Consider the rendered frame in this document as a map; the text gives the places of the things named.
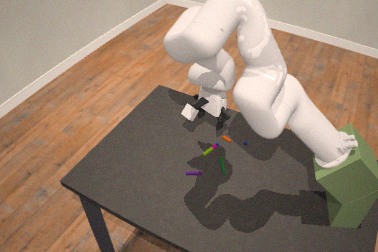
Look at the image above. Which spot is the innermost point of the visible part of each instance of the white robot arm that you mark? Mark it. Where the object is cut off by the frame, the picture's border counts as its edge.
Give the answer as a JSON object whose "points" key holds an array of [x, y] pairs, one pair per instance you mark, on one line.
{"points": [[259, 87]]}

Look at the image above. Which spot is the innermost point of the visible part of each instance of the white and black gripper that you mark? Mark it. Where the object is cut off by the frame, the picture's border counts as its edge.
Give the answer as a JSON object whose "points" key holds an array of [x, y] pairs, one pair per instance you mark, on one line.
{"points": [[214, 106]]}

